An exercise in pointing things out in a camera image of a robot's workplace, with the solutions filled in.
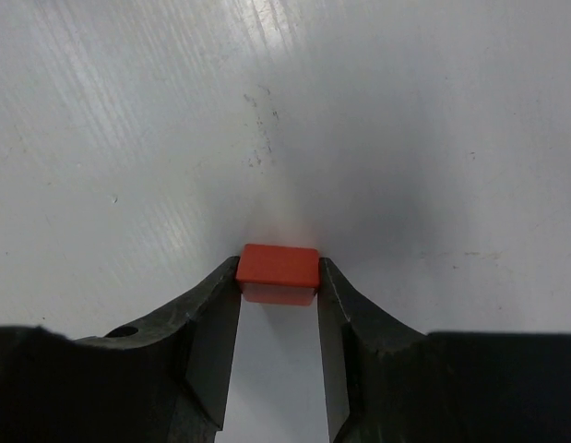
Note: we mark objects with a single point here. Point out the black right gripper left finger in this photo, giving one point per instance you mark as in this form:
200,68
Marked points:
163,377

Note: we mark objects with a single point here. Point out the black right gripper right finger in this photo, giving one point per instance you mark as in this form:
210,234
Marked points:
387,382

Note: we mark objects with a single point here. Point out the red wedge block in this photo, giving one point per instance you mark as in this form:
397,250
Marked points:
278,275

